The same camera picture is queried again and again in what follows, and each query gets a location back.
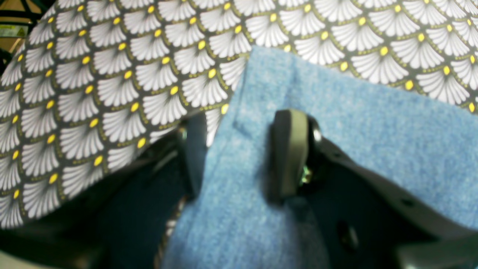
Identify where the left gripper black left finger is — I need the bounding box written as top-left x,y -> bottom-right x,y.
1,112 -> 208,269

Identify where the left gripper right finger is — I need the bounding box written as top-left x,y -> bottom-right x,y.
267,109 -> 477,269

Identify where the blue T-shirt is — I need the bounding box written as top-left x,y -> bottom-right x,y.
162,47 -> 477,269

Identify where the fan-patterned tablecloth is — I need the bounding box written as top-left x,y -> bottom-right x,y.
0,0 -> 478,231

